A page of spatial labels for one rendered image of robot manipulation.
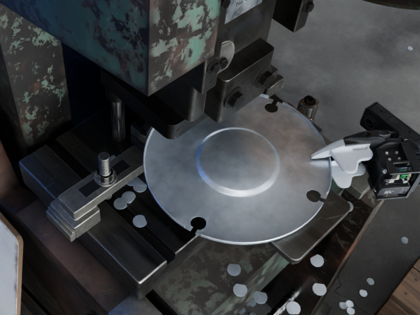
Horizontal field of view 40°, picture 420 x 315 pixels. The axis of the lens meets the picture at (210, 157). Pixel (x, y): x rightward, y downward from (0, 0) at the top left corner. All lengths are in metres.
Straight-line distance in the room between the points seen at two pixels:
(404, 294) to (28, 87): 0.90
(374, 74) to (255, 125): 1.43
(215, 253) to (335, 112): 1.25
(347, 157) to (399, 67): 1.52
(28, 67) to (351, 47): 1.69
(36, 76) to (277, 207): 0.42
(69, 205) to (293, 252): 0.33
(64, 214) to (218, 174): 0.24
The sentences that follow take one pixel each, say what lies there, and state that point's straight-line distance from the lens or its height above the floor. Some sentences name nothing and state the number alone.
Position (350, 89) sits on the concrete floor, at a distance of 2.23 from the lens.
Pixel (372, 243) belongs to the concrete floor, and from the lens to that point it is 1.83.
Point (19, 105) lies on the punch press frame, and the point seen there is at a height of 0.80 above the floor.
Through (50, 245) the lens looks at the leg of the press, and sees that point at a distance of 0.99.
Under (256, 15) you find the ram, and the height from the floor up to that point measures 1.02.
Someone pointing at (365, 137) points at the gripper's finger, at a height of 0.84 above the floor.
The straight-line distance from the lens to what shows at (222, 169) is 0.87.
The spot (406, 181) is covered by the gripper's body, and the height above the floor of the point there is 0.80.
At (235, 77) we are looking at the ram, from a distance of 0.74.
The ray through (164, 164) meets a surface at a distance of 0.87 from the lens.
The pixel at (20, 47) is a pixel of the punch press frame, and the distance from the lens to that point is 0.88.
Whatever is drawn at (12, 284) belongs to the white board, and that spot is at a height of 0.44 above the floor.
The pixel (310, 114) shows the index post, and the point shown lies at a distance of 0.98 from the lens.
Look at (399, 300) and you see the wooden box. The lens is 1.35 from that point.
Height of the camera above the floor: 1.48
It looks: 52 degrees down
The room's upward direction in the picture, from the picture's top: 9 degrees clockwise
